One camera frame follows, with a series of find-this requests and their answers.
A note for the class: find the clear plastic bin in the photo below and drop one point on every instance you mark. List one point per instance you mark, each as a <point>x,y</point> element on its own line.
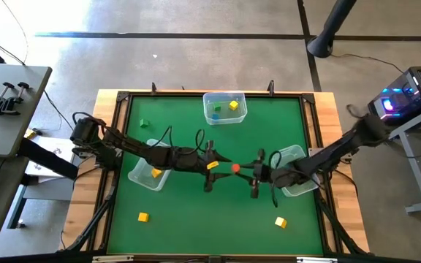
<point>302,190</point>
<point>225,118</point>
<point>141,179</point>

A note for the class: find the black floor bar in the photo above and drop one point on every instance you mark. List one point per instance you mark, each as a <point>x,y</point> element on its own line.
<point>49,159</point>

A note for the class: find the black table edge clip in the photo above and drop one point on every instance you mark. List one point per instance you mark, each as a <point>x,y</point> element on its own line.
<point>154,88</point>
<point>271,87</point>

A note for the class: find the small yellow object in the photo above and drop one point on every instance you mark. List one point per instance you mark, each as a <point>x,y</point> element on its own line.
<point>30,133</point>

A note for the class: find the red cylinder block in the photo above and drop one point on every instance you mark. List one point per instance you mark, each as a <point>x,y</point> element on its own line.
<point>235,168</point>

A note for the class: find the white printed sheet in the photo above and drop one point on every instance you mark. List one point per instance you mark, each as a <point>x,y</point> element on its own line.
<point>55,146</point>

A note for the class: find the black stand pole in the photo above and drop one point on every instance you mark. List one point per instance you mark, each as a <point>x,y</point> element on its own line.
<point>327,33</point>

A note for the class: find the blue cube block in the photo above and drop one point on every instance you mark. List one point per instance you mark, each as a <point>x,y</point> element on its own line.
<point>215,117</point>

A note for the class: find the grey metal desk frame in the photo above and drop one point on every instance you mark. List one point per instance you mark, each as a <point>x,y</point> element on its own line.
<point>413,164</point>

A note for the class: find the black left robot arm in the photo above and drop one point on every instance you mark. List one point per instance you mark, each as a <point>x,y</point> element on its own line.
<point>133,148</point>

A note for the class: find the yellow tape tag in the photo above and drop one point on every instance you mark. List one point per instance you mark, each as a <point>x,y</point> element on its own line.
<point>212,165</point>

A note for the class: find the black lit computer tower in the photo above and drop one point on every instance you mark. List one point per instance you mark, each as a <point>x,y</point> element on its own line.
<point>411,91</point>

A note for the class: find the green table mat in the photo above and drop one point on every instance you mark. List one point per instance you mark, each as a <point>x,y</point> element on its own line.
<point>210,219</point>

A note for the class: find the black desk clamp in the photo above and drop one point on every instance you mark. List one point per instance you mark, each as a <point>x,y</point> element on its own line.
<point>15,100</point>
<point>0,106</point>

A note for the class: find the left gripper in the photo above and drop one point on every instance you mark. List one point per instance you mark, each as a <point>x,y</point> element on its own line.
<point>188,160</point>

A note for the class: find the green cube block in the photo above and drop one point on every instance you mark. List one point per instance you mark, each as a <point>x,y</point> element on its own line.
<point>144,123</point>
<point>217,107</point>

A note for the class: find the silver metal bracket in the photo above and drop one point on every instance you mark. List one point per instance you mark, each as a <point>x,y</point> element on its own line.
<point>316,260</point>
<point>112,259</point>

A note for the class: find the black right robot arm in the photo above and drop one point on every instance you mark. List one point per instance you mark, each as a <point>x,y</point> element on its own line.
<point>342,146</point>

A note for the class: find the dark grey desk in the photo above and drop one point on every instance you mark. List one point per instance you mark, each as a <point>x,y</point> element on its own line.
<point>2,190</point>

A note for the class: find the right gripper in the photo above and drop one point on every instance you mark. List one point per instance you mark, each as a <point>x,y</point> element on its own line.
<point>265,175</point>

